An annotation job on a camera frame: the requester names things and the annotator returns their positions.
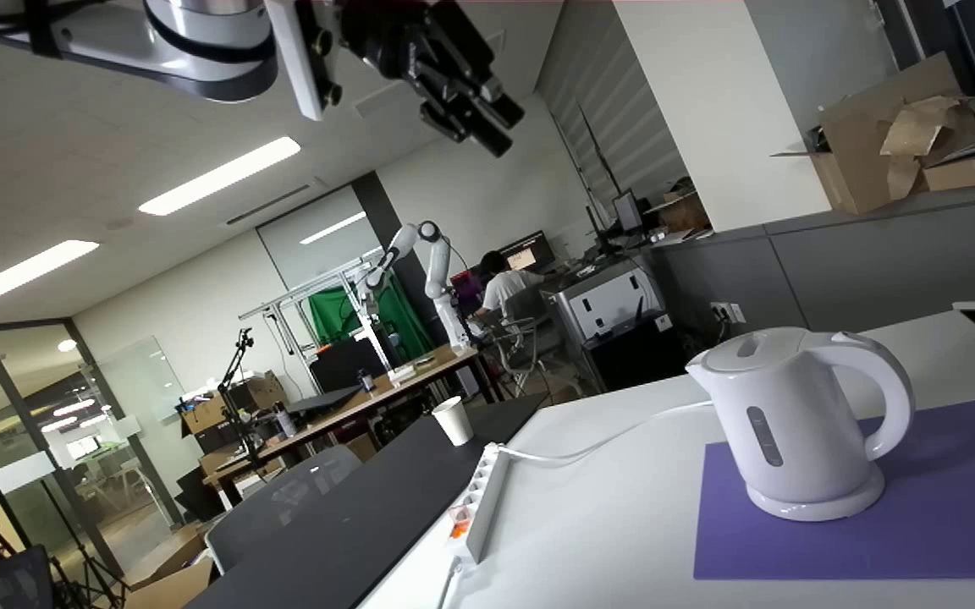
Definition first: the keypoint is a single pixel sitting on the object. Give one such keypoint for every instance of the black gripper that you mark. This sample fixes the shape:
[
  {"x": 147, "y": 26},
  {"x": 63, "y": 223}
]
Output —
[{"x": 423, "y": 44}]

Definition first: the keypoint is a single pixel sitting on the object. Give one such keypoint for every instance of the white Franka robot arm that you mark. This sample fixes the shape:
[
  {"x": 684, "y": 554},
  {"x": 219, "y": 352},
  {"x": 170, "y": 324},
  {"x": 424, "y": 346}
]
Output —
[{"x": 116, "y": 39}]

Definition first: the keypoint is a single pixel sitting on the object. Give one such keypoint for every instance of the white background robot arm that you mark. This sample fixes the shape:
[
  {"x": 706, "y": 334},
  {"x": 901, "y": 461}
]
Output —
[{"x": 440, "y": 283}]

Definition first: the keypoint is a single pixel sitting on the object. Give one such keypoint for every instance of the white electric kettle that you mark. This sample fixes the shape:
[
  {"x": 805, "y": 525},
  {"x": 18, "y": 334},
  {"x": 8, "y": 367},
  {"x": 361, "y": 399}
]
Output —
[{"x": 786, "y": 427}]

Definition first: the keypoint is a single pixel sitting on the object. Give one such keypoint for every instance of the black computer monitor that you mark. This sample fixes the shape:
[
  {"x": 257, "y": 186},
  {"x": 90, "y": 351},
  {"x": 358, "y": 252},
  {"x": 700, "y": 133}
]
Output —
[{"x": 524, "y": 256}]

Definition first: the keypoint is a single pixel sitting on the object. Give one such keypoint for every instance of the seated person white shirt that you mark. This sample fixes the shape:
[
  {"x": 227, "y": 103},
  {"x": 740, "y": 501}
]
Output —
[{"x": 507, "y": 293}]

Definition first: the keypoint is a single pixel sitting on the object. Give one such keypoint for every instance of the white cabinet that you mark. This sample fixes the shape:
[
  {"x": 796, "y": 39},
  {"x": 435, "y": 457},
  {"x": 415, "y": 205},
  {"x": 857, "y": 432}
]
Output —
[{"x": 610, "y": 302}]

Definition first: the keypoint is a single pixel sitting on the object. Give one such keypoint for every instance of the green cloth screen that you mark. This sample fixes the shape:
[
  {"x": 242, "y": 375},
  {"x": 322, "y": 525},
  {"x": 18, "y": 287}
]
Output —
[{"x": 337, "y": 308}]

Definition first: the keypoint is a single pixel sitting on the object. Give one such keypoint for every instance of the long ceiling light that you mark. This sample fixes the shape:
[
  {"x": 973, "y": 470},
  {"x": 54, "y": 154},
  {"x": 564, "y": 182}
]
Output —
[
  {"x": 14, "y": 279},
  {"x": 219, "y": 176}
]

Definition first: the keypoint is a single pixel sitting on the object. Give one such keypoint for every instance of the white paper cup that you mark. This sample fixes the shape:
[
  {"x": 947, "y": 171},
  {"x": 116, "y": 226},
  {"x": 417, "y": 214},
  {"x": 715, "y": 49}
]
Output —
[{"x": 455, "y": 426}]

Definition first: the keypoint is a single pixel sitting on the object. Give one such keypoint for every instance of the wooden work table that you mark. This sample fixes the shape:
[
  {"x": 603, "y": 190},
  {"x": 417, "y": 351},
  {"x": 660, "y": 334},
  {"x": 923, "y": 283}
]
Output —
[{"x": 339, "y": 412}]

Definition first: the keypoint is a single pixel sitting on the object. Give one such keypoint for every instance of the large open cardboard box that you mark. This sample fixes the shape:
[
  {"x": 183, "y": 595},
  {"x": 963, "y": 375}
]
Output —
[{"x": 849, "y": 148}]

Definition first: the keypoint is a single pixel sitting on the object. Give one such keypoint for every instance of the grey chair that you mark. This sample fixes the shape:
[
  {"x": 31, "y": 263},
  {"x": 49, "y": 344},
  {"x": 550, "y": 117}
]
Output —
[{"x": 286, "y": 508}]

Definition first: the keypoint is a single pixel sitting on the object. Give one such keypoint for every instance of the brown cardboard box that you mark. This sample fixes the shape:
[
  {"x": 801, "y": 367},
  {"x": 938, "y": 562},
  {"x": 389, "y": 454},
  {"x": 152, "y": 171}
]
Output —
[{"x": 178, "y": 587}]

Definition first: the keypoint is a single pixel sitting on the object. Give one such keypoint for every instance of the purple rectangular mat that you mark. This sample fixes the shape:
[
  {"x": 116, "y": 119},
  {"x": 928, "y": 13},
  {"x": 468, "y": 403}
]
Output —
[{"x": 963, "y": 496}]

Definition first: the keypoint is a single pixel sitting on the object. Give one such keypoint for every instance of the white wall outlet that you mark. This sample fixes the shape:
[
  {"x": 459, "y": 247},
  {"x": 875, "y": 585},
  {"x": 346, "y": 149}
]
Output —
[{"x": 730, "y": 314}]

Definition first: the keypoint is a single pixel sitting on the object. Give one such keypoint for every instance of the white power strip orange switch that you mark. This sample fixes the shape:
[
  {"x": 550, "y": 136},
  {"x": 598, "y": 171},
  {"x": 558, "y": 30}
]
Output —
[{"x": 484, "y": 496}]

